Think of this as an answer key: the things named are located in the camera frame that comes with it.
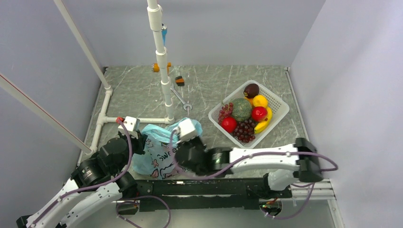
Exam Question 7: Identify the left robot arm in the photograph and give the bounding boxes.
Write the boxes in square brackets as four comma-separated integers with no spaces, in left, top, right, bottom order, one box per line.
[16,131,147,228]

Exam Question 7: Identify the white pvc pipe frame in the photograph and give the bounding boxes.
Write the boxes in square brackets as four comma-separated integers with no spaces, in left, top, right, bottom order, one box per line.
[0,0,174,155]

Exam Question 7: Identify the blue handled tool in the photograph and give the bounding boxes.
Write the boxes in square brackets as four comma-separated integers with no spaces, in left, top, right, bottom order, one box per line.
[161,24,168,46]

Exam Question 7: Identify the fake orange in basket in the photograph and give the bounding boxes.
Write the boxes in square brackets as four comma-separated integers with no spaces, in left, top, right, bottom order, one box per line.
[244,97,253,106]

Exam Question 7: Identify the red fake pomegranate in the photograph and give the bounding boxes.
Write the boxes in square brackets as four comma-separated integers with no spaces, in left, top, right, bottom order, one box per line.
[251,106,268,122]

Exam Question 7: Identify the silver wrench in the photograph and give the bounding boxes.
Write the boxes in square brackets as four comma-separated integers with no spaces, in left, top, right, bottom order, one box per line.
[171,86,192,111]

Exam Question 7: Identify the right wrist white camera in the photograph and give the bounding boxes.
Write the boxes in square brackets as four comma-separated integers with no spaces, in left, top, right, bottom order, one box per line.
[178,118,198,142]

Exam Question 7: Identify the light red fake grapes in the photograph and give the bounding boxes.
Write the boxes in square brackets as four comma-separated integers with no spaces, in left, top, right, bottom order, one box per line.
[218,103,233,124]

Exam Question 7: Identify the white plastic basket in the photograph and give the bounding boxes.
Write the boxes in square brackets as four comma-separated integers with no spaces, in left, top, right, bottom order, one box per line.
[209,80,289,149]

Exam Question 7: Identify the yellow fake lemon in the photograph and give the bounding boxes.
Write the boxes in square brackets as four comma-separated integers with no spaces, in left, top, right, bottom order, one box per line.
[252,95,269,108]

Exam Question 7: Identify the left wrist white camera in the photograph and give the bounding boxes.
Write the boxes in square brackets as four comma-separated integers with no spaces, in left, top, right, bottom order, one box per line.
[115,116,140,139]

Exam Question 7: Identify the wrist white camera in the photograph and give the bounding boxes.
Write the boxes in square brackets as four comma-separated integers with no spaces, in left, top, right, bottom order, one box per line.
[115,116,140,139]
[178,118,198,142]

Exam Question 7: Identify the yellow fake banana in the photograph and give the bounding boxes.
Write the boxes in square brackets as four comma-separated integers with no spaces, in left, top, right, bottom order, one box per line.
[254,107,273,134]

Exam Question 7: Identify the orange black small brush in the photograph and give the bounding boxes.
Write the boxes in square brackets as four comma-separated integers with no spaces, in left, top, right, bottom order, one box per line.
[175,76,185,86]

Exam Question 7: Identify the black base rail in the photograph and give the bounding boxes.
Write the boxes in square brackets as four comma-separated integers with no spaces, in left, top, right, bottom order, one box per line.
[122,178,292,212]

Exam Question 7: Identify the red fake apple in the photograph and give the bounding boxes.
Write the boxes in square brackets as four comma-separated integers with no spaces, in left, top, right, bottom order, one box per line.
[220,116,238,133]

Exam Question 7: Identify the dark brown fake fruit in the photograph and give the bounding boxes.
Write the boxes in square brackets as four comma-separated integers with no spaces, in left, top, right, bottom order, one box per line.
[243,83,259,99]

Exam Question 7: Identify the dark red fake grapes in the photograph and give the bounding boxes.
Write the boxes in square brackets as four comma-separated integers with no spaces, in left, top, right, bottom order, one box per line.
[232,119,256,143]

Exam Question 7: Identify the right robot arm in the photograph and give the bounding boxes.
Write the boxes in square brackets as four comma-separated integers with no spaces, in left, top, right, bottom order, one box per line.
[174,137,323,197]

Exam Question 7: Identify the green fake melon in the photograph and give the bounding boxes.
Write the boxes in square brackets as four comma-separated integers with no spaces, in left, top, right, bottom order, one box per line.
[231,98,252,122]

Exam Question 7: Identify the light blue plastic bag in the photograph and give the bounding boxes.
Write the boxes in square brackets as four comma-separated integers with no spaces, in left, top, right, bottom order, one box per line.
[131,118,186,180]

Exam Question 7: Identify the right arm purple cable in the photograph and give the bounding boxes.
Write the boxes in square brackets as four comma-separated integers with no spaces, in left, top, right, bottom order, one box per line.
[169,129,339,220]

